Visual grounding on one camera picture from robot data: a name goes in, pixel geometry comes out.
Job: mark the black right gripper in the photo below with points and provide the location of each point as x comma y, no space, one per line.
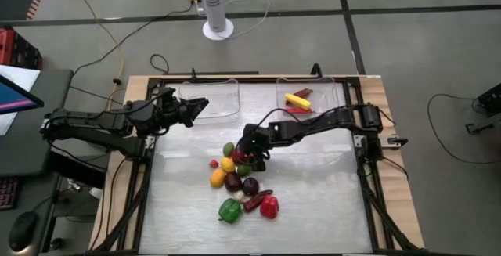
256,136

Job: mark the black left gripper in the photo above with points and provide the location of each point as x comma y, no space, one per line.
176,111

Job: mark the red round fruit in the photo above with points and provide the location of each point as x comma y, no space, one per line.
238,157

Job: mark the green lime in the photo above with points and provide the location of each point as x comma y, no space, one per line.
243,170

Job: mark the green avocado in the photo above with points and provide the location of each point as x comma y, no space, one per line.
228,149

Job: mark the yellow lemon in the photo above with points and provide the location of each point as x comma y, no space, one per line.
228,164

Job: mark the purple onion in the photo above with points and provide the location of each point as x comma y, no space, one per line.
250,186

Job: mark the dark maroon mango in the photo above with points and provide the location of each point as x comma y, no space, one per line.
233,182

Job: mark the orange mango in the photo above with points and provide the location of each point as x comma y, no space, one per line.
217,178

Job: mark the white garlic bulb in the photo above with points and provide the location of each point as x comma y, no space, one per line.
239,196

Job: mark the dark maroon chili pepper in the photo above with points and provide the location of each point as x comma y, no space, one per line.
254,202

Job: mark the red bell pepper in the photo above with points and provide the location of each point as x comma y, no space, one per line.
269,207

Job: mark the green bell pepper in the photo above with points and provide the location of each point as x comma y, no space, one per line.
229,211

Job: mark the bright red chili pepper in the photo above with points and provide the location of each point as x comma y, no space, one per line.
297,110

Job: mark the yellow corn cob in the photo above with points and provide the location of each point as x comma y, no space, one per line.
297,101

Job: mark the brownish red chili pepper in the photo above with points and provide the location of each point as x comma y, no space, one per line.
303,91

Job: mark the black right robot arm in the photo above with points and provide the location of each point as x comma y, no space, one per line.
313,125

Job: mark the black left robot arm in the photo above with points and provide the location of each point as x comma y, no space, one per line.
98,125

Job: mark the clear plastic basket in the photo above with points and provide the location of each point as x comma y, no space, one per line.
223,107
325,91

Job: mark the black table clamp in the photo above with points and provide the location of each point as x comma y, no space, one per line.
316,70
193,74

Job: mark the grey desk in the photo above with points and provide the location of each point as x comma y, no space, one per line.
39,158

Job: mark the white paper sheet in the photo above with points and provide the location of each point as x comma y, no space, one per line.
23,78

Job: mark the computer monitor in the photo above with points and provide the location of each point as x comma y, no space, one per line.
15,99

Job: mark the red plastic crate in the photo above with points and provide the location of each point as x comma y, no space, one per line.
8,48

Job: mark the backlit keyboard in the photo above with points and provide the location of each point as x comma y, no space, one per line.
8,193

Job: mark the black computer mouse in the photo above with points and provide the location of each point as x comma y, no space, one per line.
23,230

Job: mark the black floor device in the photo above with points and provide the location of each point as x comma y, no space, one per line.
491,99

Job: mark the black metal table frame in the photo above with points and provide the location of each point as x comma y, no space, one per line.
254,80

